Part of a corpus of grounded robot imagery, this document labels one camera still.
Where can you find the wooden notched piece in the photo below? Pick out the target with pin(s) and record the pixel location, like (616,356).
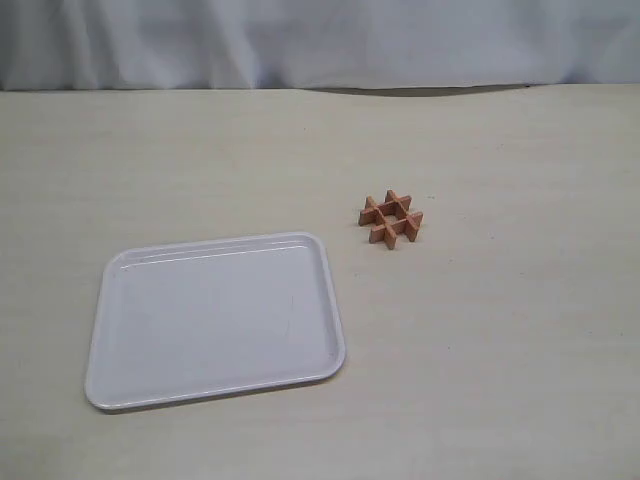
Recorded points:
(406,222)
(377,213)
(391,234)

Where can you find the white plastic tray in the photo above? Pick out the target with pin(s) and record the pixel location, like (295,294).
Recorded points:
(190,321)

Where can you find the white backdrop cloth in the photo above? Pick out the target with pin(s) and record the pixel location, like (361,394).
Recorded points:
(315,44)

